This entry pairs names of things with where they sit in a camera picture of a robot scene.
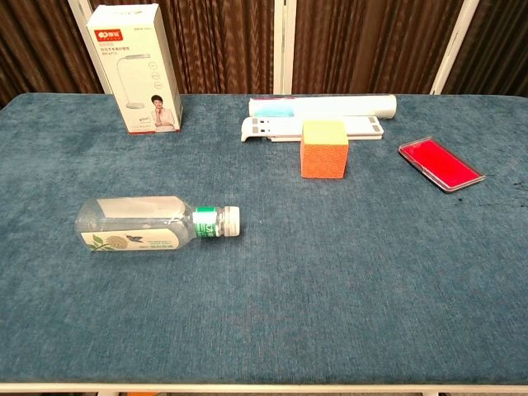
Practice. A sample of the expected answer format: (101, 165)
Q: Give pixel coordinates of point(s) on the clear plastic bottle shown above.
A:
(136, 218)

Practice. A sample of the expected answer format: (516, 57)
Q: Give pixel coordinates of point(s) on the blue table cloth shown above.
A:
(264, 297)

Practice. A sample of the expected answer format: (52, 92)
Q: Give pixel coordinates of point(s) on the white bottle cap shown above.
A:
(232, 221)

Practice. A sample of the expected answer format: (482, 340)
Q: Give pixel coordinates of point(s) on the red ink pad clear case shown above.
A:
(441, 164)

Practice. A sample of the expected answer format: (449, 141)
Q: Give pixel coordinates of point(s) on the white table frame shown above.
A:
(264, 388)

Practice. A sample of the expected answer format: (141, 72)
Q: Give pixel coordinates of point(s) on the white folding stand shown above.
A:
(280, 128)

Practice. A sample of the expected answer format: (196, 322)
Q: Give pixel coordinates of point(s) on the white blue tube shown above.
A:
(330, 106)

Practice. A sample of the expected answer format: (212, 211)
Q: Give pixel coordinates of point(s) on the orange sticky note block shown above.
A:
(323, 158)

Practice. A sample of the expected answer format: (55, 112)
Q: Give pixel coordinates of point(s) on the white desk lamp box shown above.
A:
(136, 70)

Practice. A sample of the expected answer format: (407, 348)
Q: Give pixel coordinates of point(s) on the white screen frame post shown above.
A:
(284, 41)
(81, 18)
(455, 41)

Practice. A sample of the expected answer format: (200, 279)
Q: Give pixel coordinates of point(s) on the brown pleated screen panel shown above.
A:
(363, 41)
(503, 41)
(37, 45)
(214, 41)

